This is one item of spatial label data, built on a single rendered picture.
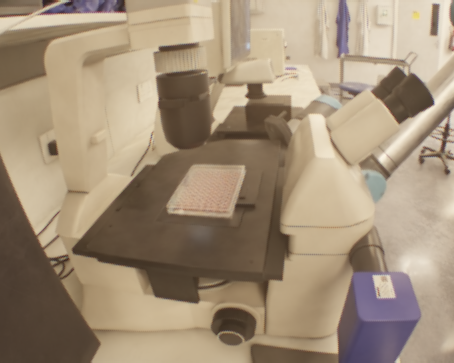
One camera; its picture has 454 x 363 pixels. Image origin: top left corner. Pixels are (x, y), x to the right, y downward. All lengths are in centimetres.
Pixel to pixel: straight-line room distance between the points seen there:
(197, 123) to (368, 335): 30
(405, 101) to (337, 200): 14
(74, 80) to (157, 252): 25
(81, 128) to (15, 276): 28
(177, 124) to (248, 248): 17
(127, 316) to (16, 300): 31
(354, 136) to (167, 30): 24
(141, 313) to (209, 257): 21
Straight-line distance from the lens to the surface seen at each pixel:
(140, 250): 37
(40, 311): 26
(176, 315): 50
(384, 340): 32
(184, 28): 35
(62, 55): 45
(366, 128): 36
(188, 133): 39
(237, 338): 45
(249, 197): 43
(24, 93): 91
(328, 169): 32
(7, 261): 23
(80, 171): 50
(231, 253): 34
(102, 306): 55
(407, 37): 655
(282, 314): 46
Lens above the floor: 118
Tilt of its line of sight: 28 degrees down
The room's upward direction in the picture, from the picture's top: 4 degrees counter-clockwise
